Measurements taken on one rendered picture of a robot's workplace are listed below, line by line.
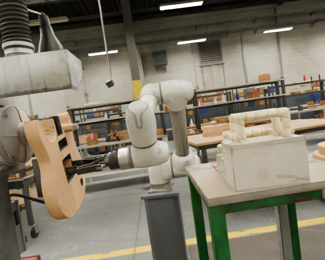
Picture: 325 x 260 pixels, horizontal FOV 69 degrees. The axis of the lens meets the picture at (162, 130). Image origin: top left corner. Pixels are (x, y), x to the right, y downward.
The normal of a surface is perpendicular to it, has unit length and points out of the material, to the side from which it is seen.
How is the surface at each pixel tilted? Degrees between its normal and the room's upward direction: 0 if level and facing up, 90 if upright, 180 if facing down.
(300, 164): 90
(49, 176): 71
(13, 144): 93
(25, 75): 90
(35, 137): 105
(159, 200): 90
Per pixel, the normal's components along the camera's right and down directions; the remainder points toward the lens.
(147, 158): 0.08, 0.49
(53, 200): 0.08, 0.26
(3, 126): 0.87, -0.26
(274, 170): -0.02, 0.06
